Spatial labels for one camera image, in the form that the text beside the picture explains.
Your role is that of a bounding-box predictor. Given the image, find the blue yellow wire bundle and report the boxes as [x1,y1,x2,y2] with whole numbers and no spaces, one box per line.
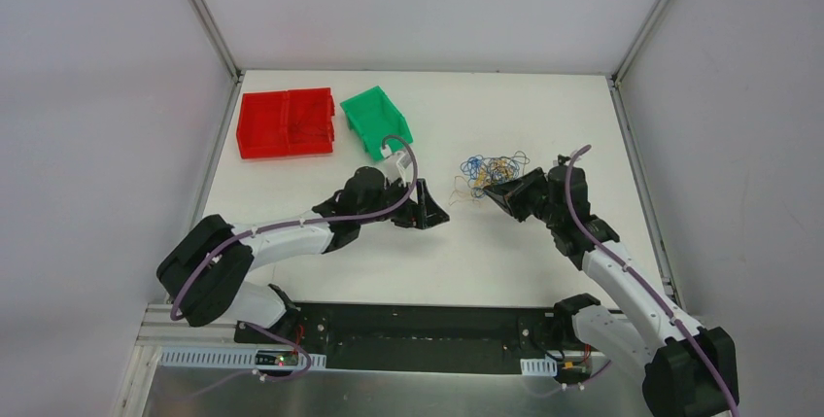
[449,150,532,208]

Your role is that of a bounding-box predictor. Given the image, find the black thin wire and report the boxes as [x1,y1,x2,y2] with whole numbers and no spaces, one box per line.
[286,101,332,145]

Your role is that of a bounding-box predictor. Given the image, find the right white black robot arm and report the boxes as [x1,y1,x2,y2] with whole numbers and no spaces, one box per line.
[483,158,739,416]

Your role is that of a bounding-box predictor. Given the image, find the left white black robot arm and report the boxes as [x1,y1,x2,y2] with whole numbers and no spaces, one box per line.
[156,166,450,344]

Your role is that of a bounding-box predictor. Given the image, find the green plastic bin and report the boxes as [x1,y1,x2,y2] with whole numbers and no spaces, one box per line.
[340,87,414,161]

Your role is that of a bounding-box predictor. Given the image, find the red plastic bin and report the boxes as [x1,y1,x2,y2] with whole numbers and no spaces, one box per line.
[236,87,334,159]

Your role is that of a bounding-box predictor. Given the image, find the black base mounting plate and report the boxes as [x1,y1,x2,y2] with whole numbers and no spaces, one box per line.
[274,302,595,375]

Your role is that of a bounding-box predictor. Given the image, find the right circuit board connector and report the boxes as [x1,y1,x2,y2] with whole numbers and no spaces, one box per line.
[556,362,591,384]

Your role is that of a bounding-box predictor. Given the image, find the left circuit board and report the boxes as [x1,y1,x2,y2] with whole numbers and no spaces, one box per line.
[254,349,303,369]

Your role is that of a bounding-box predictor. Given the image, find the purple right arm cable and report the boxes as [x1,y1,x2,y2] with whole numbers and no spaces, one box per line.
[564,144,740,417]

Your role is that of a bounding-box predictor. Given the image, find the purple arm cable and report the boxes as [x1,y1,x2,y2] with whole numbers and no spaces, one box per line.
[169,135,420,383]
[564,144,740,417]

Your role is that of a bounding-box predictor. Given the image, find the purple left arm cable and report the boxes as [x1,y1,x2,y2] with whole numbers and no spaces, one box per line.
[169,135,420,383]

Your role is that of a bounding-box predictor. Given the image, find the aluminium frame rail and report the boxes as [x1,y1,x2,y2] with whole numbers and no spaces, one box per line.
[136,303,236,347]

